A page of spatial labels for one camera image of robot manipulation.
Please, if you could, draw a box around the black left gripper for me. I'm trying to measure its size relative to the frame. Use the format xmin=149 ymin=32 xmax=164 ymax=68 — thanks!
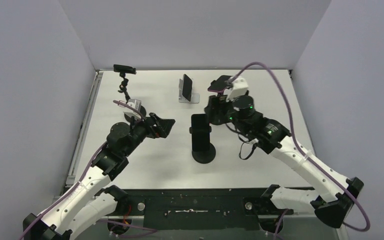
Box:
xmin=122 ymin=112 xmax=175 ymax=157

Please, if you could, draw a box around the black phone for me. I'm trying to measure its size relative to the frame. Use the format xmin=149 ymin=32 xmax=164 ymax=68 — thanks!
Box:
xmin=113 ymin=64 xmax=137 ymax=75
xmin=189 ymin=113 xmax=210 ymax=152

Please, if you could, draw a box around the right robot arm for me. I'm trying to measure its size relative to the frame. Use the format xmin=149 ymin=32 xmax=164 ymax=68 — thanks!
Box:
xmin=204 ymin=94 xmax=364 ymax=229

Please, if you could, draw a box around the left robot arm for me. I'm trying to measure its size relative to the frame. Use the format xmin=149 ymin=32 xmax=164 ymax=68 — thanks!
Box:
xmin=20 ymin=112 xmax=176 ymax=240

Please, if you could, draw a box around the purple phone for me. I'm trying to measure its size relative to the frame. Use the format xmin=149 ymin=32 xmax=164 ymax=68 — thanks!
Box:
xmin=207 ymin=75 xmax=232 ymax=94

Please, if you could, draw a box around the white folding phone stand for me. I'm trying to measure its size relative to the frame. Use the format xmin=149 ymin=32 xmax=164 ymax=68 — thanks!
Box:
xmin=178 ymin=77 xmax=200 ymax=104

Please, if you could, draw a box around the silver phone on white stand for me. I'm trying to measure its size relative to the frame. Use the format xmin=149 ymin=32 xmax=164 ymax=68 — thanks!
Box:
xmin=181 ymin=74 xmax=193 ymax=102

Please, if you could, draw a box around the black tall phone stand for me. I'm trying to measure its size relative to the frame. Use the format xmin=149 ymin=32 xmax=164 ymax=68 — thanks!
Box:
xmin=113 ymin=64 xmax=148 ymax=122

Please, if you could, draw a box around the black phone on tall stand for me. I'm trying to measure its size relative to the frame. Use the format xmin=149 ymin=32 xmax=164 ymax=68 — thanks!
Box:
xmin=113 ymin=64 xmax=137 ymax=75

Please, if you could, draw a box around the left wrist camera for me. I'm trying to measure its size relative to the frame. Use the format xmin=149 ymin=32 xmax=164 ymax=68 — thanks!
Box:
xmin=124 ymin=98 xmax=142 ymax=121

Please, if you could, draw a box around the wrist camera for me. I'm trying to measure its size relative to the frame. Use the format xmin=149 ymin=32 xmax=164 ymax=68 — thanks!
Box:
xmin=124 ymin=98 xmax=142 ymax=121
xmin=226 ymin=76 xmax=249 ymax=102

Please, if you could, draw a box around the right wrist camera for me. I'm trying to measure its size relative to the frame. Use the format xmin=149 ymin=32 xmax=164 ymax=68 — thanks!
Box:
xmin=226 ymin=76 xmax=249 ymax=102

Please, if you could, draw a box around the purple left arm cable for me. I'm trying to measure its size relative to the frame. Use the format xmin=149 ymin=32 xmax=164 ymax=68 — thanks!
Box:
xmin=18 ymin=99 xmax=147 ymax=240

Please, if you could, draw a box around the aluminium side rail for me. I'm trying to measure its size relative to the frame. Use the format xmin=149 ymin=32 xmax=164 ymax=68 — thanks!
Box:
xmin=64 ymin=70 xmax=104 ymax=189

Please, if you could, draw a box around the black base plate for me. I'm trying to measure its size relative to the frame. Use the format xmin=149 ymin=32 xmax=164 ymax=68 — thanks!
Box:
xmin=108 ymin=188 xmax=283 ymax=231

